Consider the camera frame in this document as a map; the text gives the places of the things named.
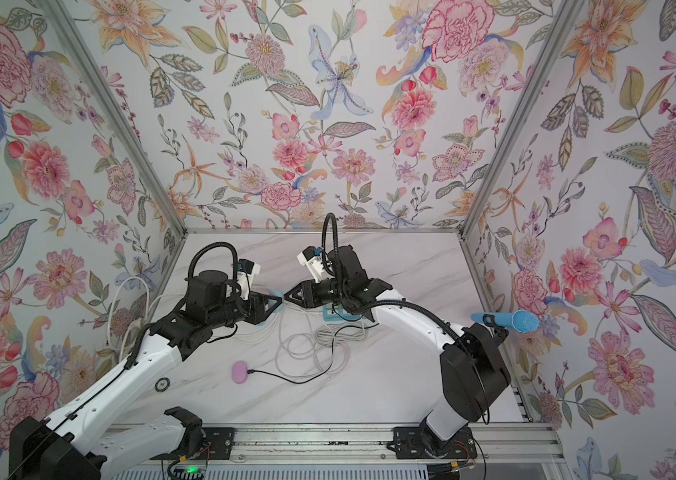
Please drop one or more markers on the teal power strip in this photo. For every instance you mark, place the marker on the teal power strip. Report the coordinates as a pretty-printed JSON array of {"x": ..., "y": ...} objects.
[{"x": 335, "y": 314}]

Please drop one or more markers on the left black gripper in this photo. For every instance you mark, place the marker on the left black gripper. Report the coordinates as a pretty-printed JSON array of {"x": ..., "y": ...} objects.
[{"x": 257, "y": 306}]

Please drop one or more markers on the small black round disc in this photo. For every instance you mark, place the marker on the small black round disc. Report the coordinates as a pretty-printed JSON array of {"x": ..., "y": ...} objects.
[{"x": 162, "y": 385}]

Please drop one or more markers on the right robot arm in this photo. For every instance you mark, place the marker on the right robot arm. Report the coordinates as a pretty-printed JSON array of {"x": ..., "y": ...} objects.
[{"x": 473, "y": 372}]

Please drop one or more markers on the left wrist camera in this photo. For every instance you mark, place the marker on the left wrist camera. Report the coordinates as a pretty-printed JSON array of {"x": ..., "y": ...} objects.
[{"x": 246, "y": 272}]

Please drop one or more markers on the pink earbud case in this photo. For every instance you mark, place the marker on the pink earbud case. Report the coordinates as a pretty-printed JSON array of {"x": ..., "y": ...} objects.
[{"x": 240, "y": 372}]

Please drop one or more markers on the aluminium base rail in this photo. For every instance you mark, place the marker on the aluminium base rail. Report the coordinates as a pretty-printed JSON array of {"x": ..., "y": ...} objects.
[{"x": 379, "y": 442}]

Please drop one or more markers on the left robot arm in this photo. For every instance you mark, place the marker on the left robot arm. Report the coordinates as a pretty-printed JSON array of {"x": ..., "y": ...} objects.
[{"x": 72, "y": 442}]

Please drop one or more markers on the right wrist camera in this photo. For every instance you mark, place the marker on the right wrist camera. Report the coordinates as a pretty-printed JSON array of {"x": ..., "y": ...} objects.
[{"x": 316, "y": 261}]

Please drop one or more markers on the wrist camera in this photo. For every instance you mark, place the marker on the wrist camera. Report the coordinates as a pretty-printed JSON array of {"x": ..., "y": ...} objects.
[
  {"x": 316, "y": 261},
  {"x": 246, "y": 272}
]

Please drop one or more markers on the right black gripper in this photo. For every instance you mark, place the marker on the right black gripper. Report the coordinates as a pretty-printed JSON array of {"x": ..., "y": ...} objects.
[{"x": 312, "y": 295}]

